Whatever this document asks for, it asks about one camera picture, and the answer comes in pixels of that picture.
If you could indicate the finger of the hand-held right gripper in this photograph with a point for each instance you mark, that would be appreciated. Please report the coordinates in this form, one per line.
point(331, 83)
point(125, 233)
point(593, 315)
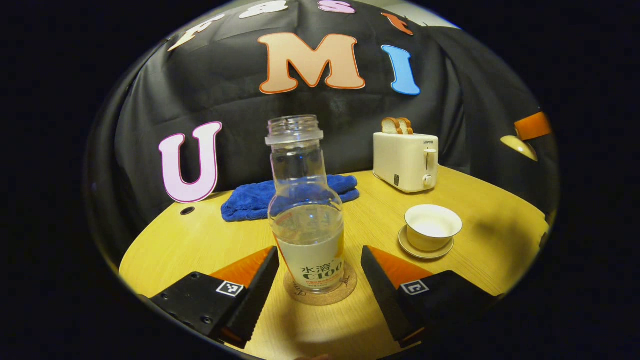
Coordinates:
point(532, 126)

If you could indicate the cream teacup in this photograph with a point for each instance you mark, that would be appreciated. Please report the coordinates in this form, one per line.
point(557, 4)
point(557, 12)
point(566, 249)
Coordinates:
point(432, 230)

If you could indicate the blue folded towel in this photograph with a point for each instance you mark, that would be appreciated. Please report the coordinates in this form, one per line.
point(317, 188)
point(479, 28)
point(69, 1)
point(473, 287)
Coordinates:
point(250, 200)

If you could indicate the clear plastic water bottle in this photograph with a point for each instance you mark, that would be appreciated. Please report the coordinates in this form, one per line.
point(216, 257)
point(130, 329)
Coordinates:
point(306, 225)

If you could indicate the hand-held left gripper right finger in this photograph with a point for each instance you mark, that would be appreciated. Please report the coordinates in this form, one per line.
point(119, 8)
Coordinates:
point(387, 305)

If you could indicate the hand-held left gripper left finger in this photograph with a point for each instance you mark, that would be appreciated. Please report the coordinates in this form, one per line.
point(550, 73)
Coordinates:
point(252, 300)

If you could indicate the black backdrop cloth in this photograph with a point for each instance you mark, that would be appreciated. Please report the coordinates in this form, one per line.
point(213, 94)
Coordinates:
point(240, 110)

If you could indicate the white toaster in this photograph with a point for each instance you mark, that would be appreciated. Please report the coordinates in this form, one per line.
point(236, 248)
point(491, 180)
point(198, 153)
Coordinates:
point(402, 162)

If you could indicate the cream saucer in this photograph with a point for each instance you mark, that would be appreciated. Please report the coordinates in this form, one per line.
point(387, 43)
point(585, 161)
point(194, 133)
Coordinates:
point(410, 247)

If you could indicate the toasted bread slice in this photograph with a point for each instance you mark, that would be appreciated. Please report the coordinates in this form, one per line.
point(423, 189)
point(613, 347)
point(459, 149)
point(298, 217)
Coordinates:
point(406, 126)
point(390, 126)

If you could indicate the cork coaster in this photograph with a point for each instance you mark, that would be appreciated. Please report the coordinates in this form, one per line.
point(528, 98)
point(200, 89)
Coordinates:
point(345, 290)

